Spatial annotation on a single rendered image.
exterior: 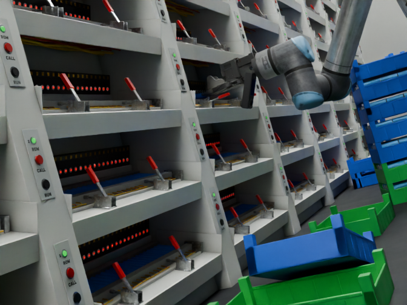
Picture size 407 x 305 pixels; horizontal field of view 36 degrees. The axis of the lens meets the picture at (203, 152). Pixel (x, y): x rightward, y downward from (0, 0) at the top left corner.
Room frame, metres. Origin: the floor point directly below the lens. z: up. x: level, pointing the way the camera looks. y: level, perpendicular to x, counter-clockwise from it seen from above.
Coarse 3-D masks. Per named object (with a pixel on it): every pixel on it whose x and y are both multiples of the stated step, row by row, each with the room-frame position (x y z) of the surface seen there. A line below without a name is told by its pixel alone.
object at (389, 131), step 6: (402, 120) 2.34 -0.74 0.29; (372, 126) 2.35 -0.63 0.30; (384, 126) 2.34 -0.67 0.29; (390, 126) 2.34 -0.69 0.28; (396, 126) 2.34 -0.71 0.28; (402, 126) 2.34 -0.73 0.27; (366, 132) 2.47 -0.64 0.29; (372, 132) 2.35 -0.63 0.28; (378, 132) 2.35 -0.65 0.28; (384, 132) 2.34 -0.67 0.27; (390, 132) 2.34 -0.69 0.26; (396, 132) 2.34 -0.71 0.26; (402, 132) 2.34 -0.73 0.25; (366, 138) 2.51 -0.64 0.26; (372, 138) 2.37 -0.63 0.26; (378, 138) 2.35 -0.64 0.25; (384, 138) 2.34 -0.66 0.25; (390, 138) 2.34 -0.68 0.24
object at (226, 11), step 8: (168, 0) 2.15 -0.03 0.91; (176, 0) 2.15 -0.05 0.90; (184, 0) 1.94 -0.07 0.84; (192, 0) 1.99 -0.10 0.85; (200, 0) 2.06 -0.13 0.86; (208, 0) 2.12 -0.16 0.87; (216, 0) 2.19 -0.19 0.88; (224, 0) 2.32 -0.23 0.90; (168, 8) 2.22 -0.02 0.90; (176, 8) 2.20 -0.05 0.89; (184, 8) 2.35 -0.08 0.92; (192, 8) 2.35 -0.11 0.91; (200, 8) 2.35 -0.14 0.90; (208, 8) 2.13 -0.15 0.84; (216, 8) 2.19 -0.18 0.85; (224, 8) 2.27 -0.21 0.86
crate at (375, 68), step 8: (392, 56) 2.33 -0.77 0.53; (400, 56) 2.33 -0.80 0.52; (352, 64) 2.35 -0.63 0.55; (368, 64) 2.34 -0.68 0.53; (376, 64) 2.34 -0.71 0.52; (384, 64) 2.34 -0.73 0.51; (392, 64) 2.33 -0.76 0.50; (400, 64) 2.33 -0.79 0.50; (352, 72) 2.39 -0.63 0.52; (360, 72) 2.35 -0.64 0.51; (368, 72) 2.34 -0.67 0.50; (376, 72) 2.34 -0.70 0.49; (384, 72) 2.34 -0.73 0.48; (392, 72) 2.40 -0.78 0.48; (352, 80) 2.45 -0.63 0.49; (368, 80) 2.49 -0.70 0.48
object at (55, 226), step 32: (0, 0) 1.08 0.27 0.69; (0, 64) 1.04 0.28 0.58; (32, 96) 1.09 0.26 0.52; (32, 128) 1.07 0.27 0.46; (0, 160) 1.03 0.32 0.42; (0, 192) 1.04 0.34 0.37; (32, 192) 1.03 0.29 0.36; (64, 224) 1.09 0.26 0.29; (0, 288) 1.06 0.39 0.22; (32, 288) 1.04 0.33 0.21; (64, 288) 1.04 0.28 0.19
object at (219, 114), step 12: (192, 96) 1.75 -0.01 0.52; (216, 96) 2.37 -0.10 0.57; (228, 96) 2.35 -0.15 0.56; (240, 96) 2.33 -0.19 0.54; (204, 108) 1.82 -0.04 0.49; (216, 108) 1.91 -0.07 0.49; (228, 108) 2.01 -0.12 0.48; (240, 108) 2.12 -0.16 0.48; (252, 108) 2.24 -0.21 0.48; (204, 120) 1.82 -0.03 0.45; (216, 120) 1.91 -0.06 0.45; (228, 120) 2.01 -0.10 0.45
